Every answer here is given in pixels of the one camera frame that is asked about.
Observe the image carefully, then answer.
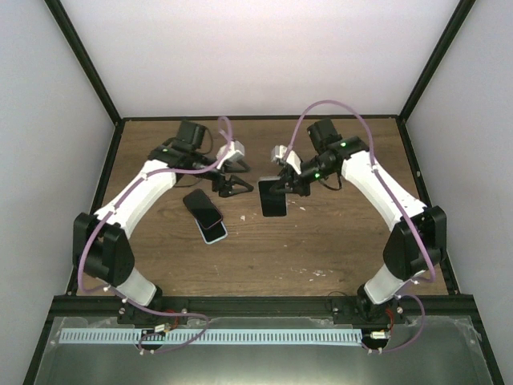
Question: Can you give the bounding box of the grey metal front plate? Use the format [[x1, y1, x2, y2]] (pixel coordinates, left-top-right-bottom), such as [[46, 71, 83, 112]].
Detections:
[[34, 316, 493, 384]]

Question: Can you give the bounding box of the phone in pink case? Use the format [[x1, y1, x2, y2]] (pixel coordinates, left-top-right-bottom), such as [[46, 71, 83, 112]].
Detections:
[[183, 188, 223, 229]]

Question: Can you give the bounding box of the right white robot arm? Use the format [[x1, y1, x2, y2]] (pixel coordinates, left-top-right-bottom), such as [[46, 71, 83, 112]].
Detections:
[[269, 119, 446, 323]]

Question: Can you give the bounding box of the black aluminium frame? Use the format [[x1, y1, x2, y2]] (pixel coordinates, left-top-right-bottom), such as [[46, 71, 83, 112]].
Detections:
[[22, 0, 505, 385]]

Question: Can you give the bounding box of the phone in light blue case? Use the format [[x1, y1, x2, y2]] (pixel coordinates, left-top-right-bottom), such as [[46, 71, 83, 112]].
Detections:
[[196, 221, 228, 245]]

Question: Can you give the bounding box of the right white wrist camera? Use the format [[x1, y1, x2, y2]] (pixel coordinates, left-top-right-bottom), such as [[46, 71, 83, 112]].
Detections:
[[271, 145, 301, 175]]

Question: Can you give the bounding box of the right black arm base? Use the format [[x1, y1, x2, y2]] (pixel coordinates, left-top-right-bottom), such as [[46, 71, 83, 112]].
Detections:
[[326, 296, 402, 326]]

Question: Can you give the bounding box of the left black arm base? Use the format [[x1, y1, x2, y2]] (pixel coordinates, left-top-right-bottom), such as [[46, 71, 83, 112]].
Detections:
[[116, 296, 191, 326]]

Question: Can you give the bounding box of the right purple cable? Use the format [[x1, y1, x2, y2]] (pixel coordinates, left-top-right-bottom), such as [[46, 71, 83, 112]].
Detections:
[[285, 99, 438, 355]]

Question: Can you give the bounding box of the purple cable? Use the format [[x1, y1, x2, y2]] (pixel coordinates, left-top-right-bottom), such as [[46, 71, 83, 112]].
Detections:
[[79, 115, 236, 355], [285, 99, 438, 355]]

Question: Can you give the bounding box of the light blue slotted cable duct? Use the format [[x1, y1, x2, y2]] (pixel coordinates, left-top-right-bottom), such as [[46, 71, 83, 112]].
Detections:
[[58, 328, 362, 347]]

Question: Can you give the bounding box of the black phone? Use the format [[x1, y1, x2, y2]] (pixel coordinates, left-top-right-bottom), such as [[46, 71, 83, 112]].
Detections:
[[257, 176, 288, 217]]

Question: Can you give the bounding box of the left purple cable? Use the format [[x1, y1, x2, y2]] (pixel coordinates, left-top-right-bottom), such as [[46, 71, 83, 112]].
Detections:
[[79, 115, 236, 355]]

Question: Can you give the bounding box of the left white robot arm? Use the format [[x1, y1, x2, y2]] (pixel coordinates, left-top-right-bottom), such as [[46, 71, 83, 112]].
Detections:
[[73, 116, 253, 324]]

